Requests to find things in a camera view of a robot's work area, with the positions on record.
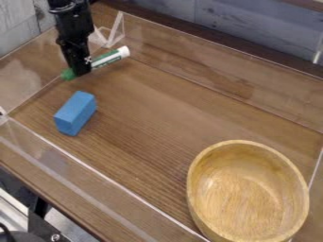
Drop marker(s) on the black metal table bracket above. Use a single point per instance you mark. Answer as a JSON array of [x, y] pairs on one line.
[[40, 227]]

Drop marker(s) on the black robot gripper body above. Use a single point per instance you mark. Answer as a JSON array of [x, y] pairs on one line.
[[73, 22]]

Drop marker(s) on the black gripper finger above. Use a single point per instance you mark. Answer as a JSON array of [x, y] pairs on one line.
[[77, 58]]

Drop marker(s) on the green Expo marker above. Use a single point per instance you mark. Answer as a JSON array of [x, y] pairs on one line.
[[104, 59]]

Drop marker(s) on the blue foam block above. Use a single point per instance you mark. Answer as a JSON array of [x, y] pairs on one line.
[[74, 113]]

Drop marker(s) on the brown wooden bowl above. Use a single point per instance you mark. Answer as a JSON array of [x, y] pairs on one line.
[[246, 194]]

